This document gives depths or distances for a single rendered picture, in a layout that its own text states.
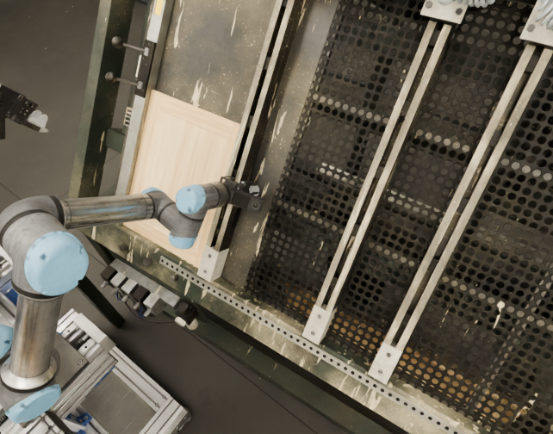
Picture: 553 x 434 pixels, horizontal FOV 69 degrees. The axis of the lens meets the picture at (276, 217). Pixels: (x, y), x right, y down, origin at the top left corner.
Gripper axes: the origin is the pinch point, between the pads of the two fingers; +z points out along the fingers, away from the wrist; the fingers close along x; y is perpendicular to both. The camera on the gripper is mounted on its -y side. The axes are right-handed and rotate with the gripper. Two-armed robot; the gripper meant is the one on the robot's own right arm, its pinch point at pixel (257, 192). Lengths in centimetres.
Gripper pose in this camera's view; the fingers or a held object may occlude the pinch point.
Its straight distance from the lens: 137.8
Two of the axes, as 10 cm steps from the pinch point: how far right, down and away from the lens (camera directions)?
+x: -3.1, 9.0, 3.1
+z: 4.7, -1.4, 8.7
